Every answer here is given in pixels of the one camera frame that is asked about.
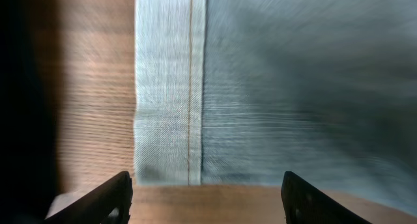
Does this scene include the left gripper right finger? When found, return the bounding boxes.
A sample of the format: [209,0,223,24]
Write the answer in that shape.
[281,171,370,224]

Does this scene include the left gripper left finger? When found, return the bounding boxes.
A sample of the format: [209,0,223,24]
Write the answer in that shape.
[44,171,133,224]

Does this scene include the light blue denim shorts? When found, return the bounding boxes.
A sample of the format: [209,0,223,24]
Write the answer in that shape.
[134,0,416,215]

